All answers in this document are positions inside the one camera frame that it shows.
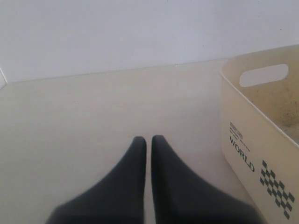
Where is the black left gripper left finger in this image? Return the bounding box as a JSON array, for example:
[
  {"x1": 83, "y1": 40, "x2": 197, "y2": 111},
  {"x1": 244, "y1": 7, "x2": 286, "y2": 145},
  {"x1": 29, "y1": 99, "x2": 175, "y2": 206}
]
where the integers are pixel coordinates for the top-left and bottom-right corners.
[{"x1": 46, "y1": 136, "x2": 146, "y2": 224}]

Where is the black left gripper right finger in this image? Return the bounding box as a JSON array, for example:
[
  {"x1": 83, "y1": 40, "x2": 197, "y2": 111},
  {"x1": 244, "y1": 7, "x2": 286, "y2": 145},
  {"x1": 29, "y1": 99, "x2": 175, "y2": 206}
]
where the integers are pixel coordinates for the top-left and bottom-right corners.
[{"x1": 151, "y1": 135, "x2": 254, "y2": 224}]

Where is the white plastic bin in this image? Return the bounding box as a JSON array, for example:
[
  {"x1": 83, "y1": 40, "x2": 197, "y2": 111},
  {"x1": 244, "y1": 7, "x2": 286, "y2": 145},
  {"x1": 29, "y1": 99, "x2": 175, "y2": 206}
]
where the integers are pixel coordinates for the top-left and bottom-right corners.
[{"x1": 221, "y1": 45, "x2": 299, "y2": 224}]

